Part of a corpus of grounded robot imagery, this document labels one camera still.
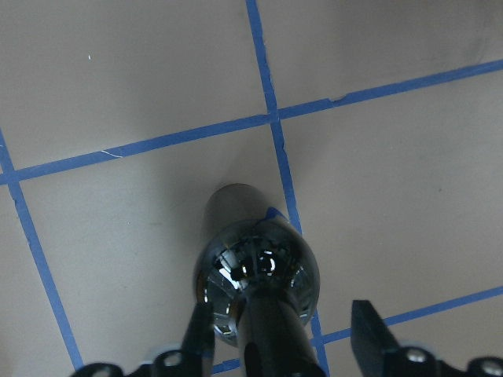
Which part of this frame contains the dark wine bottle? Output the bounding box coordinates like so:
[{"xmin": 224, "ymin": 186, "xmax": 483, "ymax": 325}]
[{"xmin": 194, "ymin": 182, "xmax": 321, "ymax": 377}]

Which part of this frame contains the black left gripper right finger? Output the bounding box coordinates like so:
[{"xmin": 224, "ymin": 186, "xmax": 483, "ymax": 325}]
[{"xmin": 351, "ymin": 300, "xmax": 397, "ymax": 377}]

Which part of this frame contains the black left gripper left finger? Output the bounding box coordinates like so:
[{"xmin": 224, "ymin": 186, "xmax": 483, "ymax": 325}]
[{"xmin": 182, "ymin": 302, "xmax": 215, "ymax": 376}]

